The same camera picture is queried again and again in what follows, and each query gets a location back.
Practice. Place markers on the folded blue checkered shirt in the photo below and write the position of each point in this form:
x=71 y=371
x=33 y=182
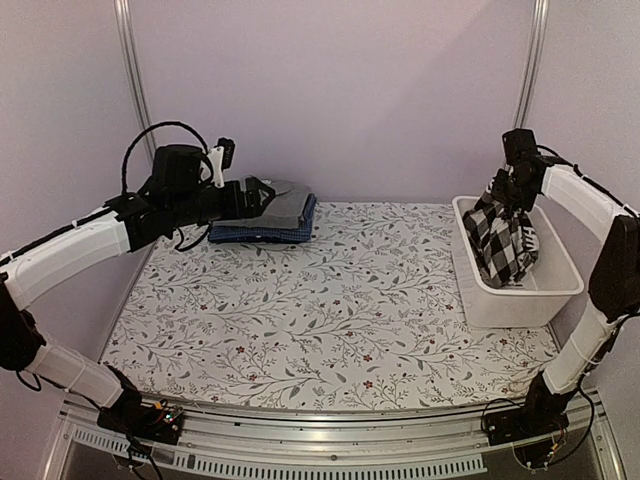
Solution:
x=298 y=235

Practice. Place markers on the left aluminium frame post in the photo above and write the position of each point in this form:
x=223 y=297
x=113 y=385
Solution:
x=126 y=34

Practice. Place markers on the right aluminium frame post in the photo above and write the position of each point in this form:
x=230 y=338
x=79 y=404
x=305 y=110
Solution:
x=532 y=62

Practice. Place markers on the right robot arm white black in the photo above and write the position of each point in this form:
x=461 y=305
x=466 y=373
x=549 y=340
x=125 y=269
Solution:
x=613 y=288

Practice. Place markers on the folded grey polo shirt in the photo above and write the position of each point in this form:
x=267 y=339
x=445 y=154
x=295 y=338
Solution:
x=287 y=210

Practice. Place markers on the black white checkered shirt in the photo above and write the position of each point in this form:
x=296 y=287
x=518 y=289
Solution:
x=504 y=243

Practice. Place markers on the aluminium front rail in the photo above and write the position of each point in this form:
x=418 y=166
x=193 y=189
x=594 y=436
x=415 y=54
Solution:
x=226 y=442

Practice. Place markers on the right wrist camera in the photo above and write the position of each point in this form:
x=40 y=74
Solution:
x=519 y=144

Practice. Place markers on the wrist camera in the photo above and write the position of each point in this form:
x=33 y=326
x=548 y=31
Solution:
x=519 y=144
x=220 y=156

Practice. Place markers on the aluminium frame post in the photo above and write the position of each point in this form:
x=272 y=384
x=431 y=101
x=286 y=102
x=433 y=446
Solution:
x=126 y=34
x=532 y=62

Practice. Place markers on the floral patterned table cloth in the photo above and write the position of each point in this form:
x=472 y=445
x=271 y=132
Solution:
x=365 y=316

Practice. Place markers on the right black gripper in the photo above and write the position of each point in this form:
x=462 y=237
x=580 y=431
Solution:
x=498 y=194

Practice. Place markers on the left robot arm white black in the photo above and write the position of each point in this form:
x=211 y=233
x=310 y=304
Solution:
x=186 y=187

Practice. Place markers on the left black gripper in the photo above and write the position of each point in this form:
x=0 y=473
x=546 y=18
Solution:
x=237 y=210

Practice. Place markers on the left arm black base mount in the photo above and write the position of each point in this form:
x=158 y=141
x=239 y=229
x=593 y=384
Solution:
x=157 y=422

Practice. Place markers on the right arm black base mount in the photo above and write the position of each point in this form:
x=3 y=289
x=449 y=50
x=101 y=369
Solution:
x=505 y=421

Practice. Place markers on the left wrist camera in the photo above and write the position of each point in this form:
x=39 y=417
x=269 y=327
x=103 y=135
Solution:
x=220 y=156

